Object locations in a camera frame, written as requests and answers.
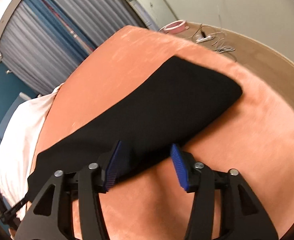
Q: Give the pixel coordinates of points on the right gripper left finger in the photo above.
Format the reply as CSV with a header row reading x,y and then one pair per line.
x,y
50,215

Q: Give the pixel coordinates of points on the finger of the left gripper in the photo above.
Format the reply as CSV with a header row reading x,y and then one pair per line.
x,y
8,216

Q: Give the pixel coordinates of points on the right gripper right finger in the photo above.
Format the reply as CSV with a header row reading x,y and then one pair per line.
x,y
242,213

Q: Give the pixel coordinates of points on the black pants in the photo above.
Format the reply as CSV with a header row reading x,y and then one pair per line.
x,y
176,102

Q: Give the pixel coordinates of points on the orange velvet bed cover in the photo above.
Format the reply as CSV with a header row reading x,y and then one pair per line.
x,y
255,135

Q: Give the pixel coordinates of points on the white pillow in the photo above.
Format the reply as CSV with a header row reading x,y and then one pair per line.
x,y
19,143

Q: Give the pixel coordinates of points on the white power strip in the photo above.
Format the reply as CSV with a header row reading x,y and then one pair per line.
x,y
205,39

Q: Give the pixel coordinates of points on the grey blue curtains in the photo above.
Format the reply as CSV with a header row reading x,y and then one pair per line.
x,y
46,40

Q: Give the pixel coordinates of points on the pink round basin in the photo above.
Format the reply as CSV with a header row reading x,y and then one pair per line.
x,y
175,27

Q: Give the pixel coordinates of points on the standing mirror gold frame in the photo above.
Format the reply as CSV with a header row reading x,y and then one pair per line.
x,y
154,13

